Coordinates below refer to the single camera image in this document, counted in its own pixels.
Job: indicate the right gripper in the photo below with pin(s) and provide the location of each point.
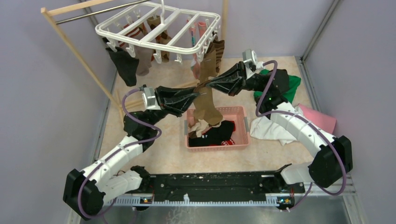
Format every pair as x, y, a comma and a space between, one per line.
228, 82

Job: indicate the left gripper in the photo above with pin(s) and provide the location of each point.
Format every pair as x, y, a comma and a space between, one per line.
177, 100

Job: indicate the brown striped sock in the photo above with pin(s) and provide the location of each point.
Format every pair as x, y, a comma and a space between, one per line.
219, 46

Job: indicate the white plastic clip hanger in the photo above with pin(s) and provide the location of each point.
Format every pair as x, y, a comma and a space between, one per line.
115, 28

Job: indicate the plain tan brown sock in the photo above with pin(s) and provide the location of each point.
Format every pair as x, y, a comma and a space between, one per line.
208, 65

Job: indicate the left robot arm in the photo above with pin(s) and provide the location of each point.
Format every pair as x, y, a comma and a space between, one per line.
88, 190

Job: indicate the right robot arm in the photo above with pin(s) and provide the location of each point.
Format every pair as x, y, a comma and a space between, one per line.
332, 156

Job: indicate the pile of socks in basket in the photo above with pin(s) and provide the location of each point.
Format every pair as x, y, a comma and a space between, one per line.
203, 135

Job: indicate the white cloth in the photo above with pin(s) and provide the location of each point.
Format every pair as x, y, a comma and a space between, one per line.
265, 129

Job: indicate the pink plastic basket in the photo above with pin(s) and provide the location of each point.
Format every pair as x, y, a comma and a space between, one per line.
239, 139

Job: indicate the black hanging sock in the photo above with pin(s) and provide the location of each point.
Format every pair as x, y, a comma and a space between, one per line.
125, 64

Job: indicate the green shirt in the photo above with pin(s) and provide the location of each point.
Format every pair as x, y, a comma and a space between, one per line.
294, 83

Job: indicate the orange brown argyle sock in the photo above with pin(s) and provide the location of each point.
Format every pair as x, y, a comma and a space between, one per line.
162, 38

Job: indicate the pink cloth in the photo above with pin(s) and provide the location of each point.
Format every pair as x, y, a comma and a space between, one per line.
322, 121

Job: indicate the wooden clothes rack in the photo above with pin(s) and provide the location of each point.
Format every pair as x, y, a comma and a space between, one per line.
49, 16

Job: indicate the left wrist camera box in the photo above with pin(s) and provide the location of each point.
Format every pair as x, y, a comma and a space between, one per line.
149, 98

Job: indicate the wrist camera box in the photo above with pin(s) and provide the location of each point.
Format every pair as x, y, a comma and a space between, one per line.
149, 98
251, 61

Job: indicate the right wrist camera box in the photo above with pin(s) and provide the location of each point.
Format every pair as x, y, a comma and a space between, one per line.
251, 61

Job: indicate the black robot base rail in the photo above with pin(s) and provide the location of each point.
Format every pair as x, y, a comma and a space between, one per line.
224, 189

